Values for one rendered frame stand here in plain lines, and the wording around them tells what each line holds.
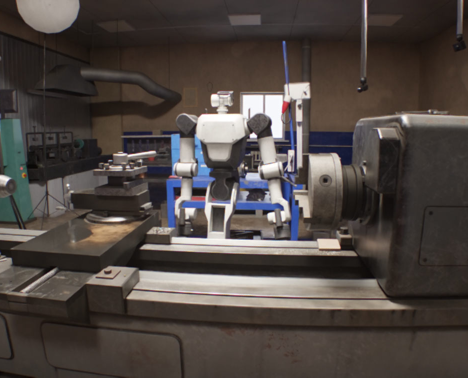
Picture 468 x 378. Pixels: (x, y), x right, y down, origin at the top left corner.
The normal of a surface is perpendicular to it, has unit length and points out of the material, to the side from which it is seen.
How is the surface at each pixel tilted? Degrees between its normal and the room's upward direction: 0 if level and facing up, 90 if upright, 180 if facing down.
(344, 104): 90
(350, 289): 0
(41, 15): 130
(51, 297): 0
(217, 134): 89
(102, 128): 90
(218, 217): 80
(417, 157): 90
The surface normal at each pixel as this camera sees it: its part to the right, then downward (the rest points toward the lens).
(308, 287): 0.00, -0.98
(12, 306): -0.10, 0.18
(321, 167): -0.07, -0.58
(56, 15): 0.55, 0.72
